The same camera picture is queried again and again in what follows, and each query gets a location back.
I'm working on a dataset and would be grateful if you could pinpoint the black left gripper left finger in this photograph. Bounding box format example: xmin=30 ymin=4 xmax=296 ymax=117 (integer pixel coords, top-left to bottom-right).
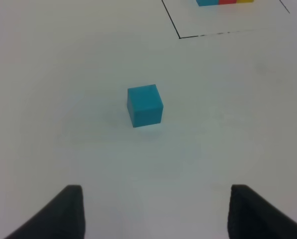
xmin=7 ymin=185 xmax=85 ymax=239

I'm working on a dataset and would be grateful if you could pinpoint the template yellow cube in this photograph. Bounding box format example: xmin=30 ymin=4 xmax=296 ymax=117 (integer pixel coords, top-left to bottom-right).
xmin=236 ymin=0 xmax=254 ymax=3

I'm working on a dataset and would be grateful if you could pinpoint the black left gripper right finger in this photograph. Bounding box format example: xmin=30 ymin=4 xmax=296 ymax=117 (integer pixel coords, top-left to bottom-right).
xmin=227 ymin=185 xmax=297 ymax=239

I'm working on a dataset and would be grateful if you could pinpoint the template red cube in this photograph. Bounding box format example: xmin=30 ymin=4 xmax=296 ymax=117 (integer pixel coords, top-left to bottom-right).
xmin=218 ymin=0 xmax=237 ymax=5

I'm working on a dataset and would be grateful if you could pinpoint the template blue cube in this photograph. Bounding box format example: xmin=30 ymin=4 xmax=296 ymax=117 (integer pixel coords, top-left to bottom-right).
xmin=196 ymin=0 xmax=219 ymax=6

